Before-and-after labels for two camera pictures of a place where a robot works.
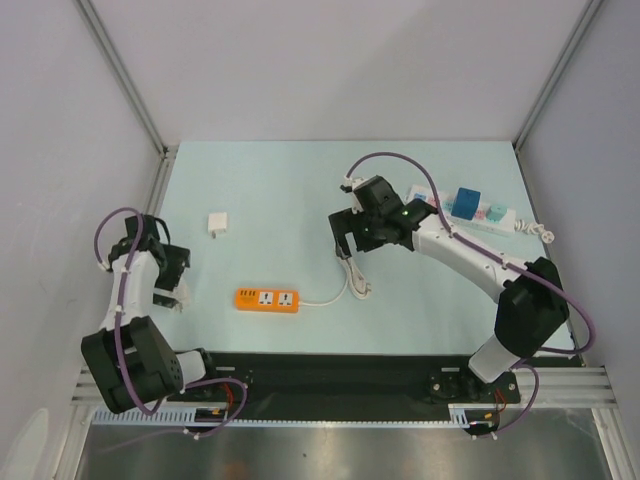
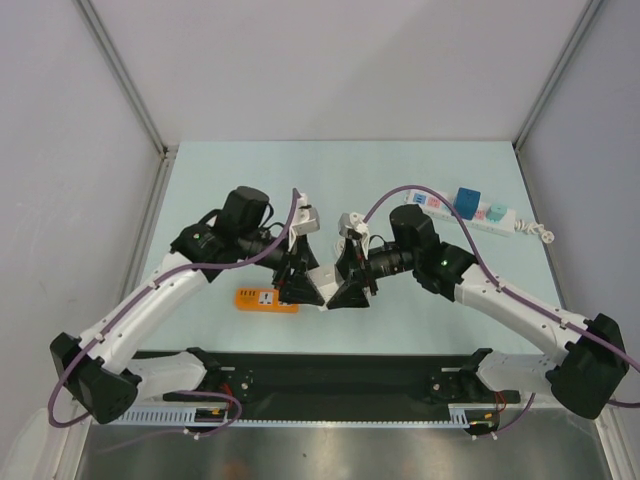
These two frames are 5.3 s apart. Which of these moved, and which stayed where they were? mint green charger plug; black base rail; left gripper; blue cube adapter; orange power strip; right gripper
Moved: left gripper; right gripper
Stayed: blue cube adapter; orange power strip; mint green charger plug; black base rail
